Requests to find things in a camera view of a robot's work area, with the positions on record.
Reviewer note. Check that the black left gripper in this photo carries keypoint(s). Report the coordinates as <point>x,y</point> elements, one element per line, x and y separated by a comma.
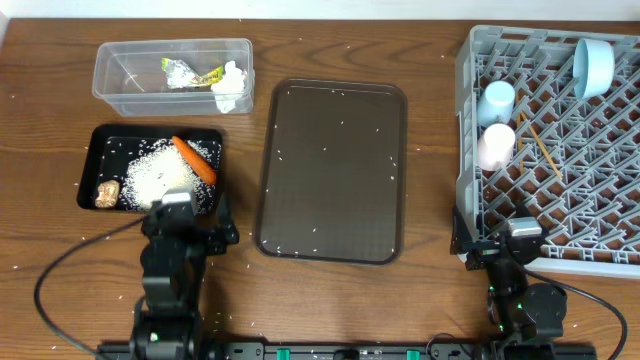
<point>218,239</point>

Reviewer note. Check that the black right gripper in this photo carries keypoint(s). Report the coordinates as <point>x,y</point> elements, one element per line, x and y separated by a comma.
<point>482,252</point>

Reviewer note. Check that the orange carrot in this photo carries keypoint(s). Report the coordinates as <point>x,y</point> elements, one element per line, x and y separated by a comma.
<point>199,165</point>

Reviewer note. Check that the white paper cup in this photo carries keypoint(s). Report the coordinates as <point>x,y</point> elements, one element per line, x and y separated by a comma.
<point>495,147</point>

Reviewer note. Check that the wooden chopstick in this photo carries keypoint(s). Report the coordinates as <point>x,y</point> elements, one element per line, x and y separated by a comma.
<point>519,141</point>
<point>545,152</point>

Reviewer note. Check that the light blue cup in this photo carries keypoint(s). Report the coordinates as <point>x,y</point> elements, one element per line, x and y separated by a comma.
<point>496,104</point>

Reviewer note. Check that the white tissue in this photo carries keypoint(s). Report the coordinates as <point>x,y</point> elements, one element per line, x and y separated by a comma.
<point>230,88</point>

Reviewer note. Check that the silver yellow snack wrapper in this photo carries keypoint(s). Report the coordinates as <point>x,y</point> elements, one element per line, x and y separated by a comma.
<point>179,75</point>

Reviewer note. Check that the light blue bowl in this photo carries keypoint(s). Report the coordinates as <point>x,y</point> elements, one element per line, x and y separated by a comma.
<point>593,68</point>

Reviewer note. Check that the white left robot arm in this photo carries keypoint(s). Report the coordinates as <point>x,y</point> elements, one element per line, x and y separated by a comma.
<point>167,320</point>

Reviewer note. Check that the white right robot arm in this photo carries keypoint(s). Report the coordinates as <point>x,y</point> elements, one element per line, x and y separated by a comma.
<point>530,315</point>

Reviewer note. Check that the black waste tray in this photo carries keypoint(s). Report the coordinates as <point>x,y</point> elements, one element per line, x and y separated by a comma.
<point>113,147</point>

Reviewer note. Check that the grey dishwasher rack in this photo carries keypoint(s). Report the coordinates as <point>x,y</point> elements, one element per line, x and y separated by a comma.
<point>592,214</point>

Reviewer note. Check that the pile of white rice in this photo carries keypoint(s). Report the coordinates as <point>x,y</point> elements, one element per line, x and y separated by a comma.
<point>160,168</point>

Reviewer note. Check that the brown food scrap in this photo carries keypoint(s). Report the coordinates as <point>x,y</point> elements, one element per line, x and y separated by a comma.
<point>108,194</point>

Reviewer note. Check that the clear plastic container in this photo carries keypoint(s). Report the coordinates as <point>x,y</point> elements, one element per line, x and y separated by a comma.
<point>128,75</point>

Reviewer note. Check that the brown serving tray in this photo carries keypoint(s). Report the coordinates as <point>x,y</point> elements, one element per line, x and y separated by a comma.
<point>333,173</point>

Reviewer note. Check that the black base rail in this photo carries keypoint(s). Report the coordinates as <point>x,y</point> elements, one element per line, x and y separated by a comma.
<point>437,350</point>

